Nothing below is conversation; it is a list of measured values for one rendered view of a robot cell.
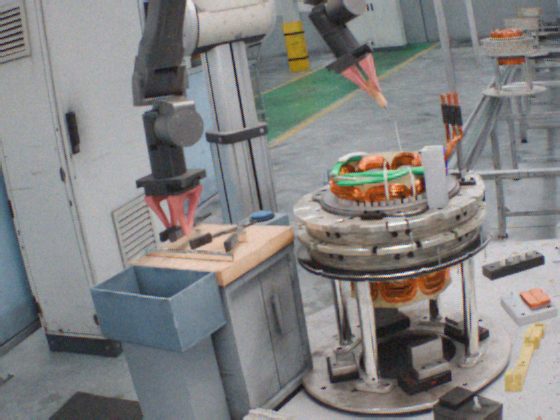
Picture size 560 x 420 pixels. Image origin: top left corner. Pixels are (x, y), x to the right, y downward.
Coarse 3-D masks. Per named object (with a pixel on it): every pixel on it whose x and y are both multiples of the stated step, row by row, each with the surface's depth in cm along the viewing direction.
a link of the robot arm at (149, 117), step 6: (156, 108) 120; (144, 114) 120; (150, 114) 118; (156, 114) 117; (144, 120) 119; (150, 120) 118; (144, 126) 119; (150, 126) 118; (150, 132) 118; (150, 138) 119; (156, 138) 118; (150, 144) 119; (156, 144) 119
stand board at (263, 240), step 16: (208, 224) 137; (224, 224) 135; (224, 240) 127; (256, 240) 124; (272, 240) 123; (288, 240) 127; (144, 256) 125; (240, 256) 117; (256, 256) 119; (224, 272) 113; (240, 272) 116
